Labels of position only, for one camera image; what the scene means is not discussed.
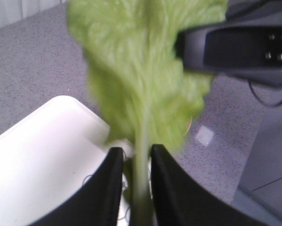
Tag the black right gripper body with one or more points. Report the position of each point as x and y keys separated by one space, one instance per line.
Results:
x=244 y=49

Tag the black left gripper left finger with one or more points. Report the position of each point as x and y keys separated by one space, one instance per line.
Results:
x=97 y=202

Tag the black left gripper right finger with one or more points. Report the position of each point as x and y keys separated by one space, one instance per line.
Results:
x=181 y=201

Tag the cream bear serving tray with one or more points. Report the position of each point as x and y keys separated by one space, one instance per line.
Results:
x=50 y=154

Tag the green lettuce leaf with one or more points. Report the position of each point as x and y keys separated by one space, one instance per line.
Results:
x=141 y=87

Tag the grey cabinet door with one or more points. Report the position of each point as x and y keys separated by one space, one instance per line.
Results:
x=259 y=192

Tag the grey stone countertop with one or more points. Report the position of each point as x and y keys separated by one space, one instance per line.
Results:
x=39 y=60

